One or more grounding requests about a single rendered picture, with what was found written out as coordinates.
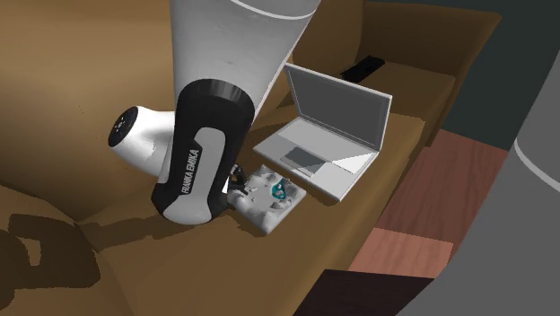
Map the grey open laptop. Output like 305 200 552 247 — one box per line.
252 62 393 203

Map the black remote control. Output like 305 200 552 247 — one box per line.
339 55 387 83

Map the white flat box teal mark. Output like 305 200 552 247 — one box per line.
225 163 308 234

